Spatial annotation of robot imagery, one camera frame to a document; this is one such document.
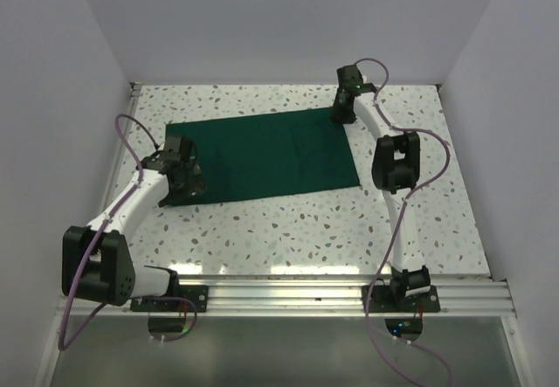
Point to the aluminium mounting rail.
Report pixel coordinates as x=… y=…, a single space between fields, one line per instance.
x=340 y=296

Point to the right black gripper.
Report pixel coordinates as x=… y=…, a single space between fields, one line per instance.
x=337 y=114

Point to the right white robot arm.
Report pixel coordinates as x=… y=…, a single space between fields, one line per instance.
x=395 y=170

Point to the green surgical cloth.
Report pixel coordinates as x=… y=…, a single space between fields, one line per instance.
x=268 y=155

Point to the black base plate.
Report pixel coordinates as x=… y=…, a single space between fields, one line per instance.
x=432 y=299
x=198 y=295

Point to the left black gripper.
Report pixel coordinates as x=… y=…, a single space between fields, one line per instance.
x=195 y=184

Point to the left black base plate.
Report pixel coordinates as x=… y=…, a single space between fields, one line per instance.
x=198 y=295

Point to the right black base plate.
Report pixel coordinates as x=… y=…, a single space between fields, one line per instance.
x=432 y=299

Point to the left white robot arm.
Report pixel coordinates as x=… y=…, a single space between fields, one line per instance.
x=96 y=260

